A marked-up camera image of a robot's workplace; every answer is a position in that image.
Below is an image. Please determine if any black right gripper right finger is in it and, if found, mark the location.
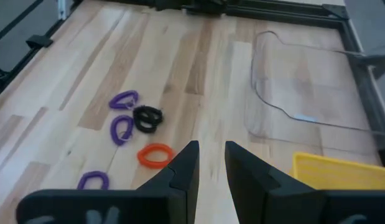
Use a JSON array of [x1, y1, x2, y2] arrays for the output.
[[225, 140, 385, 224]]

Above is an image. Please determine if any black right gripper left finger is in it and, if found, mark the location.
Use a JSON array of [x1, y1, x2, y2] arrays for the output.
[[16, 139, 200, 224]]

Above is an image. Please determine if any orange spring keychain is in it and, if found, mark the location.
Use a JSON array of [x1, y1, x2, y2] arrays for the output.
[[136, 142, 175, 170]]

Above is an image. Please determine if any purple spring keychain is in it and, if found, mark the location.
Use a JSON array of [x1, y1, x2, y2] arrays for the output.
[[77, 170, 110, 191], [108, 90, 139, 111], [109, 114, 135, 146]]

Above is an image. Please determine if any black spring keychain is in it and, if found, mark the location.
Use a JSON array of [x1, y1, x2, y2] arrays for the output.
[[132, 105, 164, 134]]

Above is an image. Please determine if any yellow plastic basket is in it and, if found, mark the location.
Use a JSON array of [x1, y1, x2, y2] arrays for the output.
[[289, 151, 385, 191]]

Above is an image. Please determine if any clear plastic bin with sticker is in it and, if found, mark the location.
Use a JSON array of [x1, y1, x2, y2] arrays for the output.
[[244, 30, 385, 147]]

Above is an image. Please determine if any black table edge clamp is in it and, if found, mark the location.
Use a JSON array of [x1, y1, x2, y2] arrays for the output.
[[25, 34, 54, 50]]

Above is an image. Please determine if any black frame corner bracket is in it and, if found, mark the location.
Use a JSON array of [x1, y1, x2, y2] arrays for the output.
[[346, 51, 385, 80]]

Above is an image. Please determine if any silver frame bracket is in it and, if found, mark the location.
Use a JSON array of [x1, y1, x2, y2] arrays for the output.
[[57, 0, 72, 21]]

